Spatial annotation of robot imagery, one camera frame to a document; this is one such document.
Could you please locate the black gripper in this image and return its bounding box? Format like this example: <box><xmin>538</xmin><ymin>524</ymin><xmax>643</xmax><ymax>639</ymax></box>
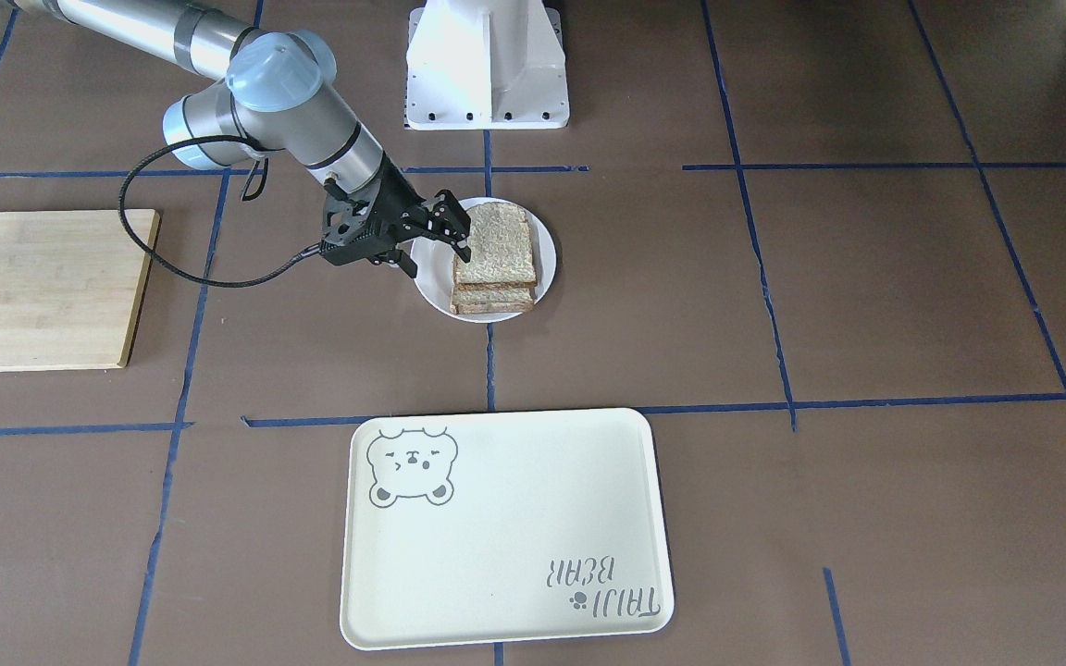
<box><xmin>320</xmin><ymin>156</ymin><xmax>471</xmax><ymax>279</ymax></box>

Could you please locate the white round plate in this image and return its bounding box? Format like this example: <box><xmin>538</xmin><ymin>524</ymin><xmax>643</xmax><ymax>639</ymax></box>
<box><xmin>410</xmin><ymin>197</ymin><xmax>558</xmax><ymax>324</ymax></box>

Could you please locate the bread slice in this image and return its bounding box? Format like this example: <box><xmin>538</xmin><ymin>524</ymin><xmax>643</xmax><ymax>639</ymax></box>
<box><xmin>450</xmin><ymin>283</ymin><xmax>536</xmax><ymax>315</ymax></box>
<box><xmin>453</xmin><ymin>202</ymin><xmax>538</xmax><ymax>286</ymax></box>

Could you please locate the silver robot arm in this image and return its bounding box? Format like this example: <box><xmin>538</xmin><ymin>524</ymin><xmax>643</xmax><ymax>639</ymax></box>
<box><xmin>16</xmin><ymin>1</ymin><xmax>471</xmax><ymax>277</ymax></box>

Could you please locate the cream bear tray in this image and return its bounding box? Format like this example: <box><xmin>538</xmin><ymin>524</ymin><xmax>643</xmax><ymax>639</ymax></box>
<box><xmin>340</xmin><ymin>408</ymin><xmax>676</xmax><ymax>652</ymax></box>

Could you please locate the wooden cutting board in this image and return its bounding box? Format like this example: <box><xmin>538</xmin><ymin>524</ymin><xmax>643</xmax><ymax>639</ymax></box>
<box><xmin>0</xmin><ymin>208</ymin><xmax>160</xmax><ymax>372</ymax></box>

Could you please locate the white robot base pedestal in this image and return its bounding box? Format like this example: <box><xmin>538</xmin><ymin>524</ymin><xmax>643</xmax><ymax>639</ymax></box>
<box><xmin>403</xmin><ymin>1</ymin><xmax>571</xmax><ymax>131</ymax></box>

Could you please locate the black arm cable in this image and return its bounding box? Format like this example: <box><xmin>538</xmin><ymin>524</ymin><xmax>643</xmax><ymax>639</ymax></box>
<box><xmin>118</xmin><ymin>141</ymin><xmax>328</xmax><ymax>289</ymax></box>

